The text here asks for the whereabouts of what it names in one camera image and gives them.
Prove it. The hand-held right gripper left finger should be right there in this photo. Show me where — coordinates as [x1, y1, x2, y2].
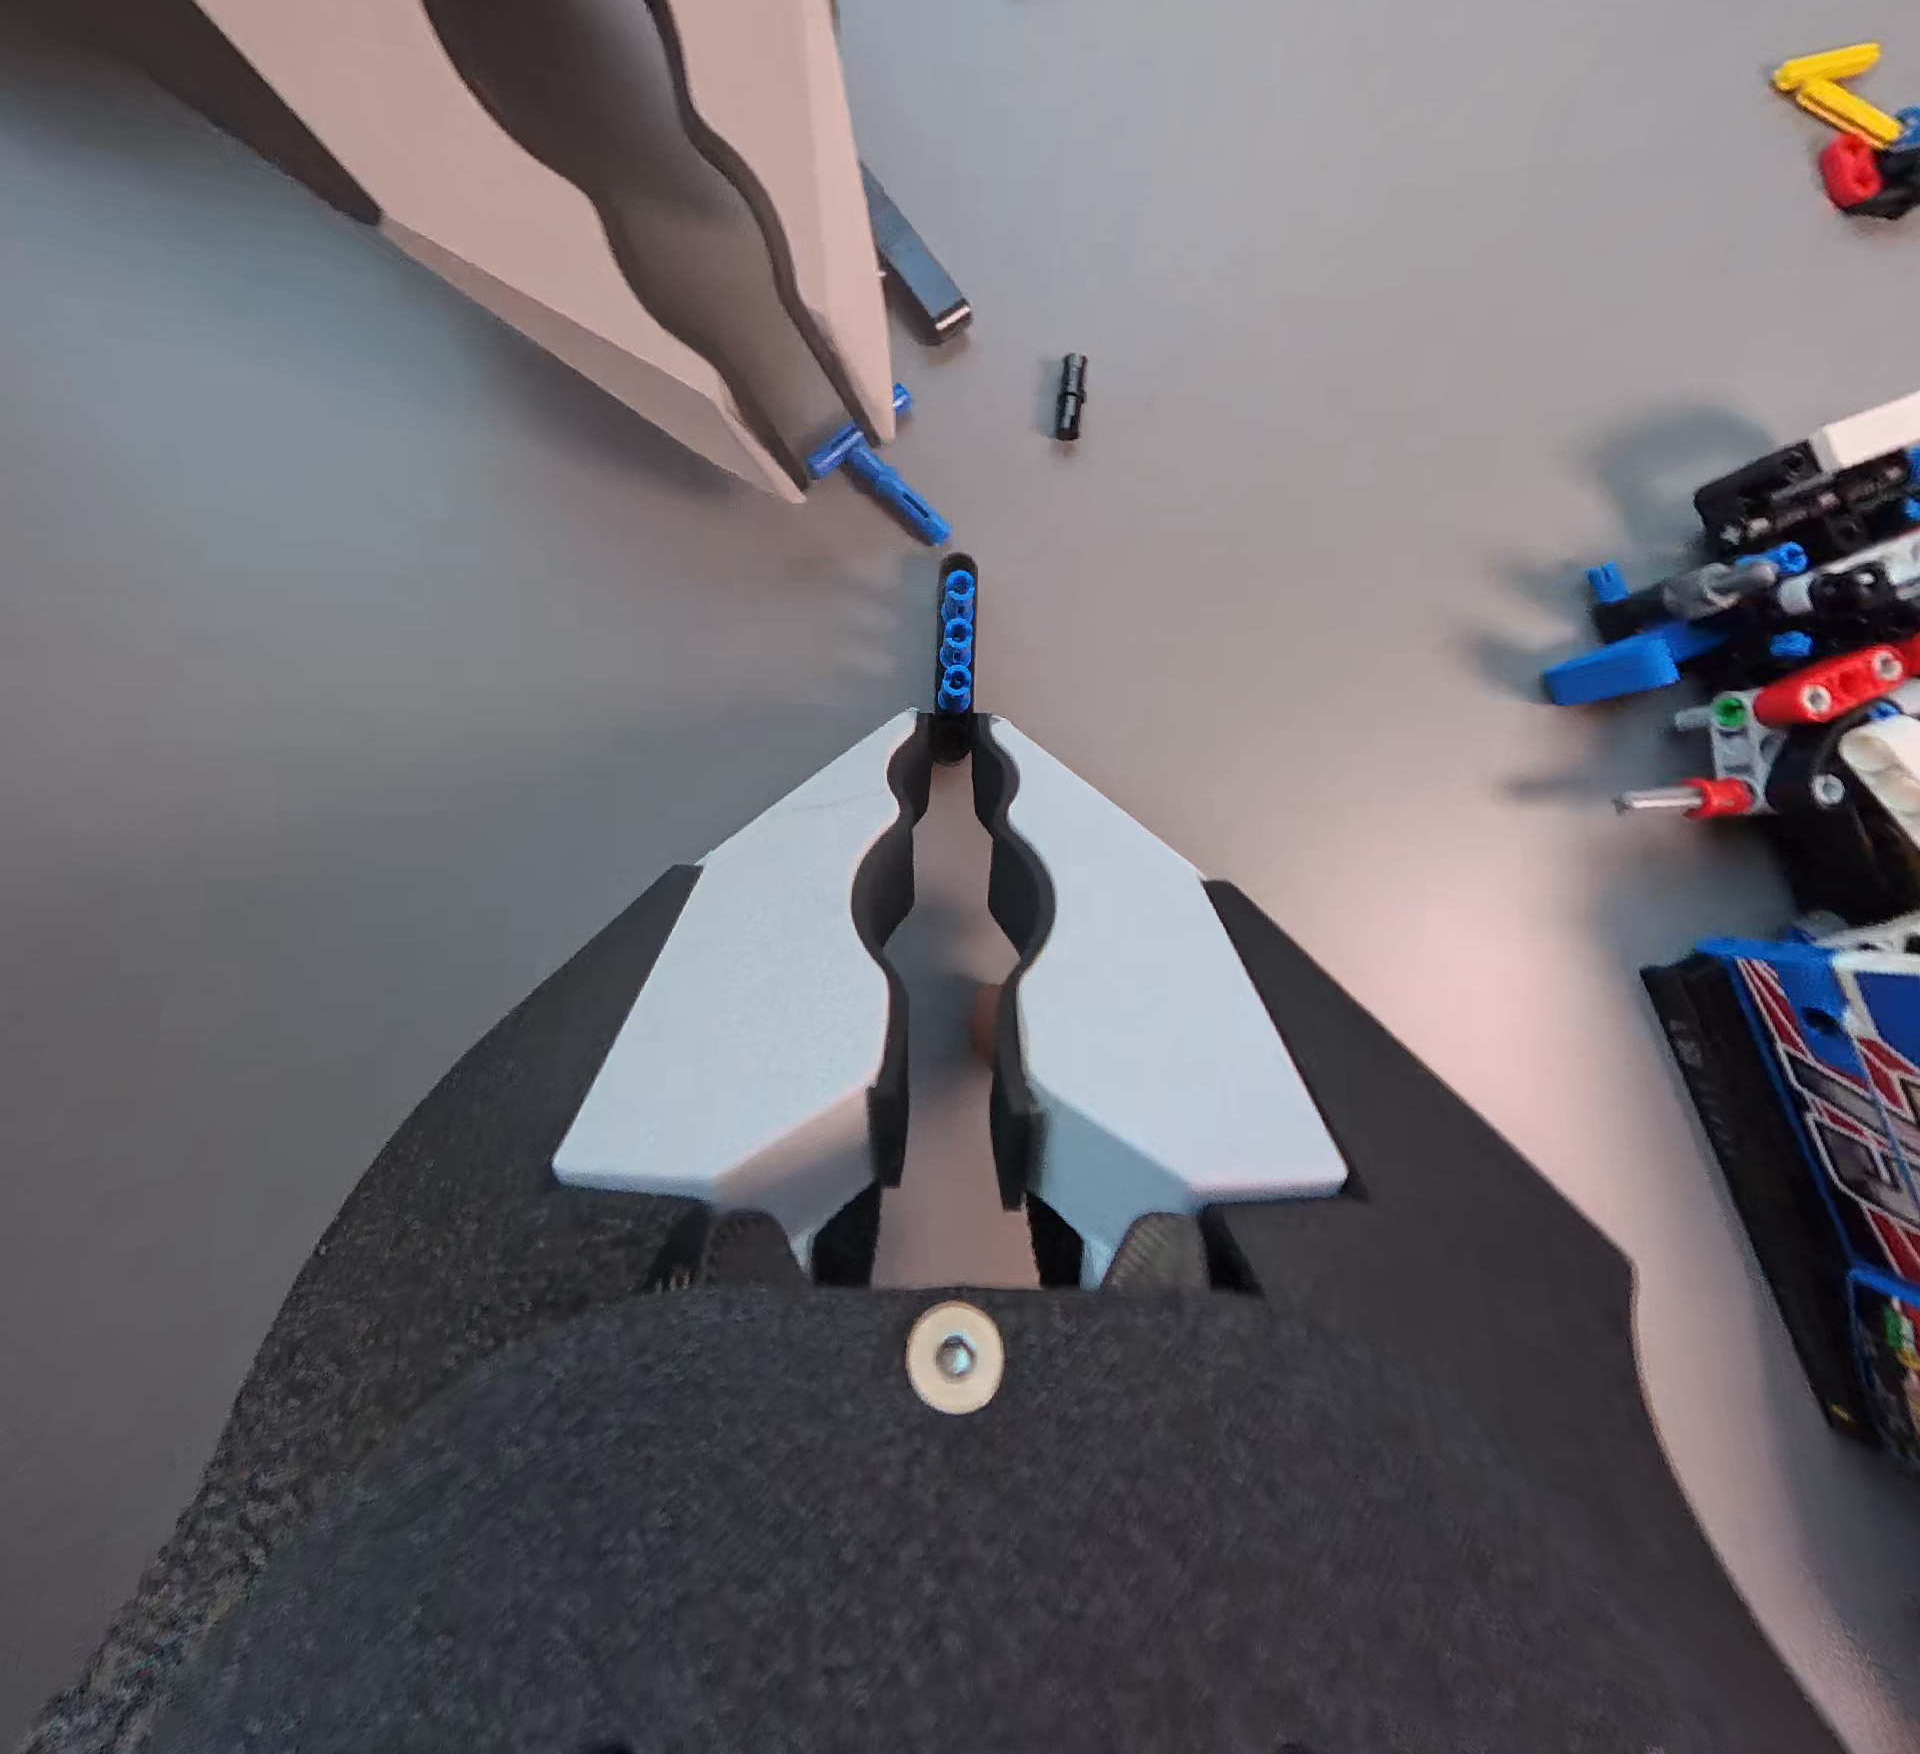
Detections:
[552, 710, 924, 1287]

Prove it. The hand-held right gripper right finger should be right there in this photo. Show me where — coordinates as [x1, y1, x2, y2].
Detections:
[972, 713, 1351, 1287]

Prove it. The black slope brick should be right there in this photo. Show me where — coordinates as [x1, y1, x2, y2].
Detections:
[858, 166, 976, 347]

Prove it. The short black perforated beam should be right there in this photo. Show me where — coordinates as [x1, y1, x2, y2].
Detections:
[935, 555, 982, 767]

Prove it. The brick-built toy race car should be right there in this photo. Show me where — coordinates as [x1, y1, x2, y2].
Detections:
[1540, 391, 1920, 1456]

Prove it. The pile of mixed bricks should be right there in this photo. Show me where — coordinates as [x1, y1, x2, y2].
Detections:
[1770, 41, 1920, 219]

